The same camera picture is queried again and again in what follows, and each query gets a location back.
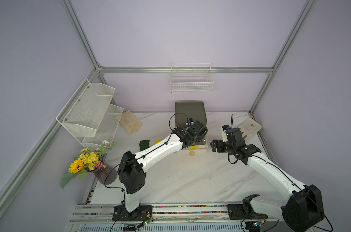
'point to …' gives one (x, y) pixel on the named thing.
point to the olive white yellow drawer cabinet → (185, 109)
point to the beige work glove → (130, 122)
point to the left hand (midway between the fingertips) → (194, 140)
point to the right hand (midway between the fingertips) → (218, 145)
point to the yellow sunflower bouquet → (87, 160)
